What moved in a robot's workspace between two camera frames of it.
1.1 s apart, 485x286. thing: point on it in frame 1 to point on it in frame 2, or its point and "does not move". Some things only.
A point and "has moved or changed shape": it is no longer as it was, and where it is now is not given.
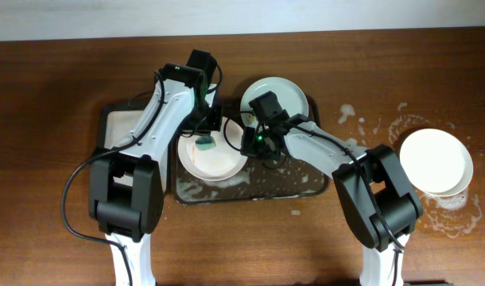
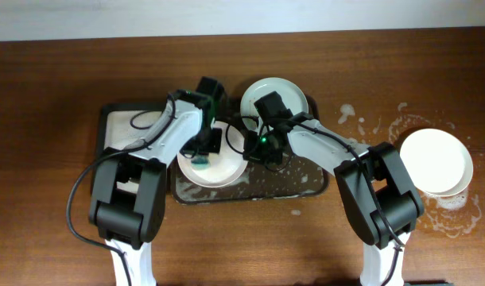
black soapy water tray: [115, 121] does not move
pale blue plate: [290, 98] does not move
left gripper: [215, 121] to [215, 141]
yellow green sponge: [203, 143] has moved or changed shape
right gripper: [248, 148] does not move
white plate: [436, 161] does not move
